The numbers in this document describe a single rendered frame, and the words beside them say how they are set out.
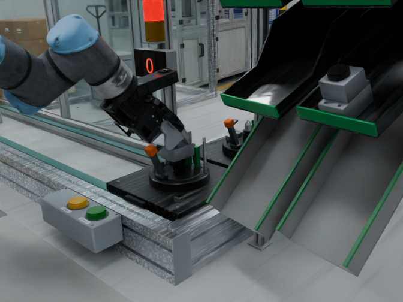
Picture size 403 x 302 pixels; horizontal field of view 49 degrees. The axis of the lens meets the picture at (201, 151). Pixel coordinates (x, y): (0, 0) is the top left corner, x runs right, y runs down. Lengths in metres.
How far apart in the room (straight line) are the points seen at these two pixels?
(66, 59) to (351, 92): 0.46
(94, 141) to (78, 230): 0.57
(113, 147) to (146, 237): 0.54
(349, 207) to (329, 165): 0.08
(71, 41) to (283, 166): 0.42
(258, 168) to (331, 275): 0.25
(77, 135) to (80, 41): 0.79
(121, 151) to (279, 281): 0.67
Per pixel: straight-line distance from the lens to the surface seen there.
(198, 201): 0.91
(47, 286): 0.93
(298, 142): 0.80
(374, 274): 0.93
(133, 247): 0.92
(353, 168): 0.75
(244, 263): 0.91
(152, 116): 0.88
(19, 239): 1.11
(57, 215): 0.99
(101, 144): 1.42
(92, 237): 0.89
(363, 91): 0.65
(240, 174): 0.82
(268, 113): 0.68
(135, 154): 1.28
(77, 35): 0.77
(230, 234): 0.94
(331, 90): 0.63
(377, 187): 0.72
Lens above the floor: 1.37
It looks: 20 degrees down
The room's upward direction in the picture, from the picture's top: 2 degrees counter-clockwise
